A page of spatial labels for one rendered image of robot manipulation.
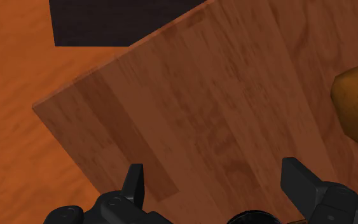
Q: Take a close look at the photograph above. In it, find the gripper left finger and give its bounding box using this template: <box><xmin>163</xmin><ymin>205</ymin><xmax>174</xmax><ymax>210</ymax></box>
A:
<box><xmin>43</xmin><ymin>163</ymin><xmax>172</xmax><ymax>224</ymax></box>

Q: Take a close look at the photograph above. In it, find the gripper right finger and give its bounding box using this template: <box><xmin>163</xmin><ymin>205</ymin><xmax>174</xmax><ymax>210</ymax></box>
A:
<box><xmin>280</xmin><ymin>157</ymin><xmax>358</xmax><ymax>224</ymax></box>

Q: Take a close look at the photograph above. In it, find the brown potato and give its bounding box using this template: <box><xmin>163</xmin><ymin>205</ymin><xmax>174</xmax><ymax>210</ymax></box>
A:
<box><xmin>330</xmin><ymin>59</ymin><xmax>358</xmax><ymax>156</ymax></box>

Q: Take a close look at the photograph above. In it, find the wooden table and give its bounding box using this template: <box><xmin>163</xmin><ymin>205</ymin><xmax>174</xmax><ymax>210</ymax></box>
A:
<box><xmin>31</xmin><ymin>0</ymin><xmax>358</xmax><ymax>224</ymax></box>

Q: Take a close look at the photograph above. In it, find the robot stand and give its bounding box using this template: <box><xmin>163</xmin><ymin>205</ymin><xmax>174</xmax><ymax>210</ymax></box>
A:
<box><xmin>48</xmin><ymin>0</ymin><xmax>209</xmax><ymax>47</ymax></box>

